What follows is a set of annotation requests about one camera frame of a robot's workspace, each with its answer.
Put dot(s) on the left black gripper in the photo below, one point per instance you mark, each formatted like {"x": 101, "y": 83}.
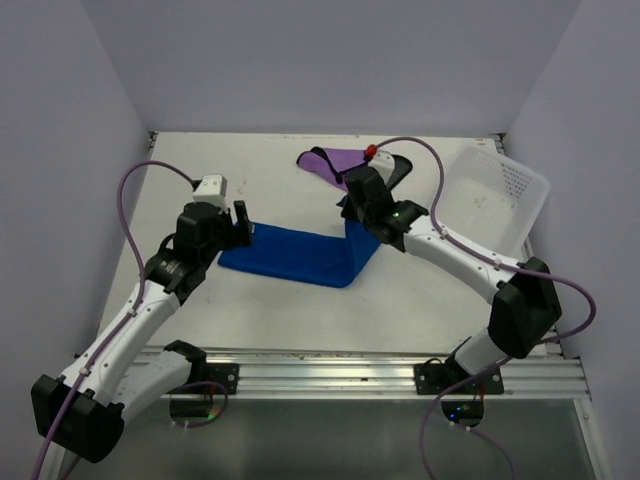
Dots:
{"x": 238, "y": 235}

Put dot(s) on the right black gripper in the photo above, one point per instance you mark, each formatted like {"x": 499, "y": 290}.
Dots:
{"x": 347, "y": 210}

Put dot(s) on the purple towel black trim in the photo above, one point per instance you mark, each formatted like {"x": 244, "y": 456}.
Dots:
{"x": 333, "y": 165}

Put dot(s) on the blue towel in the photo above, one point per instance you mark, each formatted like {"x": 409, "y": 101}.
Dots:
{"x": 305, "y": 257}

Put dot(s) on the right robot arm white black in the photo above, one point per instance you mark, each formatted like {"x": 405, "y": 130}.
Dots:
{"x": 524, "y": 306}

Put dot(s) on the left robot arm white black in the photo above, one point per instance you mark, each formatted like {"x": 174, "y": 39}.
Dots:
{"x": 86, "y": 407}

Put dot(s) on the white plastic basket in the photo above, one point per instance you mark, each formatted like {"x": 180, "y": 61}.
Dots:
{"x": 491, "y": 199}

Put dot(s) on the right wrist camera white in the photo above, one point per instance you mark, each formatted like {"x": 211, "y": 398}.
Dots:
{"x": 382, "y": 161}

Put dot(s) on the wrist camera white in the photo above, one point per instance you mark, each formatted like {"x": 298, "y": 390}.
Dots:
{"x": 211, "y": 189}
{"x": 382, "y": 161}

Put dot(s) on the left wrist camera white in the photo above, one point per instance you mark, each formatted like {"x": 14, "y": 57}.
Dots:
{"x": 211, "y": 189}

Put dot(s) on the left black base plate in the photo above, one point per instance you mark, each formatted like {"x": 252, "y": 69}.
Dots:
{"x": 225, "y": 374}

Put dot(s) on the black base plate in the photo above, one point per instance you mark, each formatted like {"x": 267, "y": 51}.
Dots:
{"x": 225, "y": 374}
{"x": 432, "y": 378}

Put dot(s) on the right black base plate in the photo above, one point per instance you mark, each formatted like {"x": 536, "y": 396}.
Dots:
{"x": 432, "y": 378}

